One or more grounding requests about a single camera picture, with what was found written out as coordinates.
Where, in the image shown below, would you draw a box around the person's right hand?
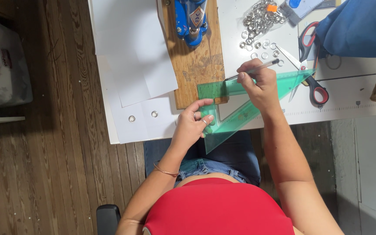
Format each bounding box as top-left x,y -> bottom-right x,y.
236,59 -> 282,115

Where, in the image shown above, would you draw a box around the clear plastic pen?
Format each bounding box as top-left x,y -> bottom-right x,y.
225,59 -> 280,81

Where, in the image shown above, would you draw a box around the red top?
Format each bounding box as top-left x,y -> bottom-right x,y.
142,178 -> 295,235

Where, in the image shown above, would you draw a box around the grey plastic-covered box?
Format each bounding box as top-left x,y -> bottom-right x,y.
0,13 -> 33,110

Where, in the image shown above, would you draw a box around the blue denim shorts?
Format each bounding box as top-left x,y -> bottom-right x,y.
143,131 -> 261,187

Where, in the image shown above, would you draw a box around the white package with blue part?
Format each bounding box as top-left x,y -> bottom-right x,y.
286,0 -> 326,19

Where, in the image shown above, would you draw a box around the red and black scissors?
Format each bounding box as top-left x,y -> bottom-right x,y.
275,21 -> 330,106

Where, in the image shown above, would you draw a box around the clear bag of silver eyelets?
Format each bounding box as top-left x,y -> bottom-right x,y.
242,0 -> 288,36

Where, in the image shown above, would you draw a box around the scatter of loose silver eyelets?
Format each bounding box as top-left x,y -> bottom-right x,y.
238,30 -> 285,67

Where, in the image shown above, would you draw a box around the green transparent set square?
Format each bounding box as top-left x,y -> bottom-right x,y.
197,69 -> 316,154

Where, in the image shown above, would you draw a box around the blue eyelet press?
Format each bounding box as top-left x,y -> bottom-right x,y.
174,0 -> 209,48

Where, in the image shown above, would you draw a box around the blue fabric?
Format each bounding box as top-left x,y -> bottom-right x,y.
315,0 -> 376,59

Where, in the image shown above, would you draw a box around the metal wire ring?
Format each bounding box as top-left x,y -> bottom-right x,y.
325,54 -> 342,70

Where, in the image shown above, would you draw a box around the white eyelet-punched paper sheet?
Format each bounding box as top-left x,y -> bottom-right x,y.
96,54 -> 179,145

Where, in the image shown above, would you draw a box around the wooden board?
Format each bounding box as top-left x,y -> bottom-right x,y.
160,0 -> 229,110

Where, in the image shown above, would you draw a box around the black chair armrest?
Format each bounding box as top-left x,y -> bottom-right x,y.
97,205 -> 121,235

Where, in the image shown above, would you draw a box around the grey dotted strip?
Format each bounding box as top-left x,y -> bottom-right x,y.
279,4 -> 303,27

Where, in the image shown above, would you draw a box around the person's left hand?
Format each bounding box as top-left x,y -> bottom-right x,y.
172,99 -> 215,151

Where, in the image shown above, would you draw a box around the copper bracelet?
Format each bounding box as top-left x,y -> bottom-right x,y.
153,162 -> 179,177

